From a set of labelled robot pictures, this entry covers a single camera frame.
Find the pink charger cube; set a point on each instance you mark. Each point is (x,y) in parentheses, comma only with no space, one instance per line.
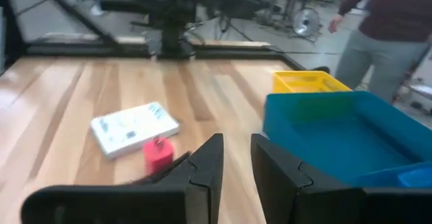
(157,156)

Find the person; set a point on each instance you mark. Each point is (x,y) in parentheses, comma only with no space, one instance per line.
(388,15)

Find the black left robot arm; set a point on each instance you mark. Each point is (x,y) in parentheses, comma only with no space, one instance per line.
(172,21)

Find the black bar device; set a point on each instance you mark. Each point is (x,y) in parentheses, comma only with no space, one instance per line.
(320,69)

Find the teal plastic bin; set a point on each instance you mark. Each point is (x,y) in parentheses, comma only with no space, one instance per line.
(337,143)

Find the yellow plastic basket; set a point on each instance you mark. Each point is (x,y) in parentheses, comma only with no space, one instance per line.
(303,82)

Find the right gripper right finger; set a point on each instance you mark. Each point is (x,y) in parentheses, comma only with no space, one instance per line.
(320,207)

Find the white box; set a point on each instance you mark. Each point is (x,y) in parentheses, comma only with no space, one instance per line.
(131,129)

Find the black metal table frame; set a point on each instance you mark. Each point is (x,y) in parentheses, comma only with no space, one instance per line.
(84,50)

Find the metal floor fan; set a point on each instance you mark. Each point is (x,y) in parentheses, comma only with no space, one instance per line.
(306,22)

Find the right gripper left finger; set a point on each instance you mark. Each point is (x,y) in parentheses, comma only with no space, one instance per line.
(152,203)

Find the blue plastic basket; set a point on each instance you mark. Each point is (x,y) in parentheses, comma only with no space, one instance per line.
(411,176)

